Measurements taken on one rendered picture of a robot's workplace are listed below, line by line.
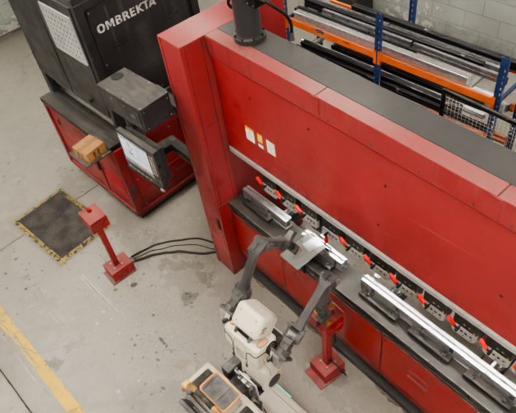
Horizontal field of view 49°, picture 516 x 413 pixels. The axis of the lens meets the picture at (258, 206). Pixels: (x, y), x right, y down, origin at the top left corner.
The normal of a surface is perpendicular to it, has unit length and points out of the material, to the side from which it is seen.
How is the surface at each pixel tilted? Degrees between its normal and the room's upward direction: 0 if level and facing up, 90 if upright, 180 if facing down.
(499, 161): 0
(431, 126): 0
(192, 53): 90
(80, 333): 0
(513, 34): 90
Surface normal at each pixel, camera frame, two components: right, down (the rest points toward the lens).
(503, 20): -0.71, 0.57
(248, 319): -0.60, -0.04
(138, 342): -0.11, -0.68
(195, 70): 0.65, 0.50
